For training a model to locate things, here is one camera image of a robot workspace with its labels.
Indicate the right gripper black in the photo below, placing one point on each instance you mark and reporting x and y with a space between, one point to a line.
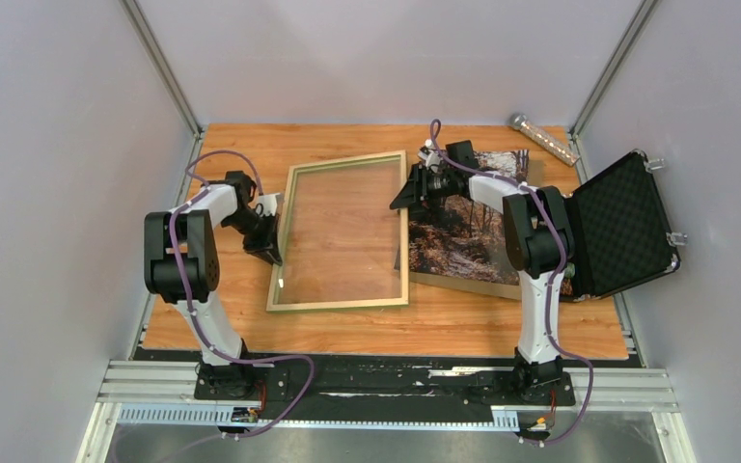
416 191

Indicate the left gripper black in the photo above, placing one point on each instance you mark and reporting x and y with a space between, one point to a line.
267 248

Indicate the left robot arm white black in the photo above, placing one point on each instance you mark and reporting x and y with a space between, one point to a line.
182 267

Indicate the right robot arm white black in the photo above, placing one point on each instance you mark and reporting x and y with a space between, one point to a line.
538 240

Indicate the autumn forest photo board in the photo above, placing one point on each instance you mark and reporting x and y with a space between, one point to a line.
459 244

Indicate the silver glitter microphone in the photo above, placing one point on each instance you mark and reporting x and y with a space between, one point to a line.
544 139

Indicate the black poker chip case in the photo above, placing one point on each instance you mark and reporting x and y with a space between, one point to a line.
621 229

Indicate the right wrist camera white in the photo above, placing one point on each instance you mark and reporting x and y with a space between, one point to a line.
430 158

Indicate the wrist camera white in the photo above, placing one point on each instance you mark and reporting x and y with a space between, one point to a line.
430 158
269 205

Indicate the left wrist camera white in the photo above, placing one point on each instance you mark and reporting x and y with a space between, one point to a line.
269 205

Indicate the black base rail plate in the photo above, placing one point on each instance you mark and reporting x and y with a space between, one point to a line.
362 388

